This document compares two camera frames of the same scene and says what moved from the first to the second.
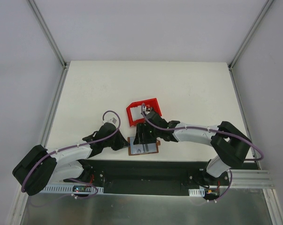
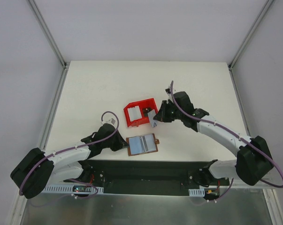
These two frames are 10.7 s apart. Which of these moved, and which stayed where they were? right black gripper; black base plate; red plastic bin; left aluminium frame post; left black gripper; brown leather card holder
Moved: red plastic bin; right black gripper
Stayed: brown leather card holder; black base plate; left black gripper; left aluminium frame post
